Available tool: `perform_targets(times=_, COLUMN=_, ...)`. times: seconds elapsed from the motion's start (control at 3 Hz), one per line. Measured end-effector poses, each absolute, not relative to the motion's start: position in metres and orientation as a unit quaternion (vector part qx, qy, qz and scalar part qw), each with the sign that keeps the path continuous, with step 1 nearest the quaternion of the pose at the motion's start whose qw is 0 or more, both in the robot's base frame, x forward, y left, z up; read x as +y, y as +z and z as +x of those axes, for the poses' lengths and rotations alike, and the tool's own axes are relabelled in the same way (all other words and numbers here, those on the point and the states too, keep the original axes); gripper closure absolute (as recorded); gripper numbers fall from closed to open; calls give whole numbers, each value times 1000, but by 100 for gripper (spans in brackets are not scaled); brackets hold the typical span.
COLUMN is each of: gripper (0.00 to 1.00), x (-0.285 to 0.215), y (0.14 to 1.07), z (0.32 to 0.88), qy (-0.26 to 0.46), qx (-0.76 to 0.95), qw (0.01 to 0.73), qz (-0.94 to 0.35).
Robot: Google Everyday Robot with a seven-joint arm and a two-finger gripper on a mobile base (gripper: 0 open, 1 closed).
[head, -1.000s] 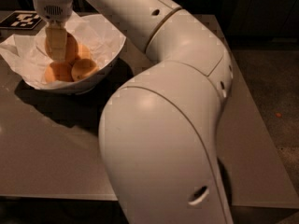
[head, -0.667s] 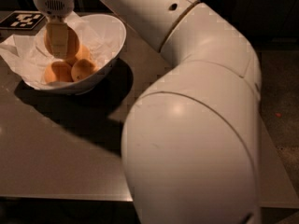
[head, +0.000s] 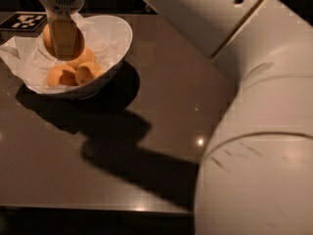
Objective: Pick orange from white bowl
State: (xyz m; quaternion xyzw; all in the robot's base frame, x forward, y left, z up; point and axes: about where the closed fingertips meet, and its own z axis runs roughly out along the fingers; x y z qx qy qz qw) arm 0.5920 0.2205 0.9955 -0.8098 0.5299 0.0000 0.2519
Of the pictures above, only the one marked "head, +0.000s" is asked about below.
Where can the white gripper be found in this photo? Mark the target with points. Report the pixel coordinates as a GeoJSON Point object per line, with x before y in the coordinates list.
{"type": "Point", "coordinates": [63, 27]}

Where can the white ceramic bowl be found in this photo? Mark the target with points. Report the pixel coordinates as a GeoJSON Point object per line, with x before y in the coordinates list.
{"type": "Point", "coordinates": [117, 39]}

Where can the white crumpled paper liner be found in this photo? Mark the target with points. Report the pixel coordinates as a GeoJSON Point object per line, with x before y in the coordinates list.
{"type": "Point", "coordinates": [27, 58]}

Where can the black white marker tag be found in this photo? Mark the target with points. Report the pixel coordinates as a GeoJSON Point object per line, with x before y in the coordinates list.
{"type": "Point", "coordinates": [23, 21]}

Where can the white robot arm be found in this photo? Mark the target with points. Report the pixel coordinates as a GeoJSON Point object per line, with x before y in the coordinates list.
{"type": "Point", "coordinates": [255, 175]}

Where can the back hidden orange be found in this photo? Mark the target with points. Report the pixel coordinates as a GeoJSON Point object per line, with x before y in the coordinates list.
{"type": "Point", "coordinates": [86, 56]}

